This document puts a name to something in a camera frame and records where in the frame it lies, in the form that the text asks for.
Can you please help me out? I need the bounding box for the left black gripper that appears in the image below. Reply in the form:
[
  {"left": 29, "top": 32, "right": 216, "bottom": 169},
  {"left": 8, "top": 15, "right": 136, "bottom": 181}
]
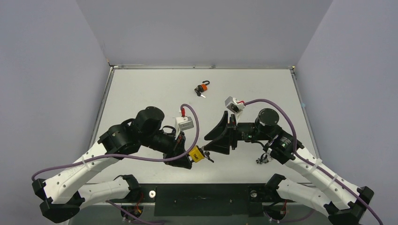
[{"left": 141, "top": 129, "right": 192, "bottom": 169}]

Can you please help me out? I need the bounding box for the yellow padlock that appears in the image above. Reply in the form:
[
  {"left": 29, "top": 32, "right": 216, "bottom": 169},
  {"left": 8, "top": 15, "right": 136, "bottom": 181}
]
[{"left": 188, "top": 145, "right": 214, "bottom": 163}]

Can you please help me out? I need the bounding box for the brass long-shackle padlock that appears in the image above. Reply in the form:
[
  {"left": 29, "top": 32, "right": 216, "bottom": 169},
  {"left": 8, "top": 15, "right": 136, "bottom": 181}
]
[{"left": 256, "top": 155, "right": 269, "bottom": 165}]

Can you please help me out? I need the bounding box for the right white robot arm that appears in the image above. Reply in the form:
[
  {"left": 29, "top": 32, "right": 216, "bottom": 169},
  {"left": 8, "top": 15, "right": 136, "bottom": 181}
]
[{"left": 204, "top": 108, "right": 374, "bottom": 225}]

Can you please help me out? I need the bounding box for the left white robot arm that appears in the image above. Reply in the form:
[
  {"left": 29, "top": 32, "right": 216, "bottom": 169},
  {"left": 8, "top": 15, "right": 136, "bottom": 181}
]
[{"left": 32, "top": 106, "right": 199, "bottom": 223}]

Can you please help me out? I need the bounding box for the orange padlock with keys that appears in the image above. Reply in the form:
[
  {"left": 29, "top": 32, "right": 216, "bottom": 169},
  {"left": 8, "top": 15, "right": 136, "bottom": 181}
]
[{"left": 194, "top": 80, "right": 210, "bottom": 98}]

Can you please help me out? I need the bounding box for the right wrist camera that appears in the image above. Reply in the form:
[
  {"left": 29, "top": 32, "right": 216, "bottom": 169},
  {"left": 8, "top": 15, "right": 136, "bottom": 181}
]
[{"left": 224, "top": 96, "right": 245, "bottom": 123}]

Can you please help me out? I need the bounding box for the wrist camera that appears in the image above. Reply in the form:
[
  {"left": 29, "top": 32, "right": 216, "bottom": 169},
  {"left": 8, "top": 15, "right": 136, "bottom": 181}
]
[
  {"left": 224, "top": 96, "right": 245, "bottom": 123},
  {"left": 174, "top": 116, "right": 194, "bottom": 140}
]

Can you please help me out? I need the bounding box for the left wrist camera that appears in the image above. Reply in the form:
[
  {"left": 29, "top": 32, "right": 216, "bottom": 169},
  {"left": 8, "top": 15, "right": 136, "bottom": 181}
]
[{"left": 174, "top": 116, "right": 194, "bottom": 140}]

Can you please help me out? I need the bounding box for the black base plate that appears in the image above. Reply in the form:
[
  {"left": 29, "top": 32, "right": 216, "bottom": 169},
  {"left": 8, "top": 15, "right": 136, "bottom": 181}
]
[{"left": 115, "top": 183, "right": 284, "bottom": 217}]

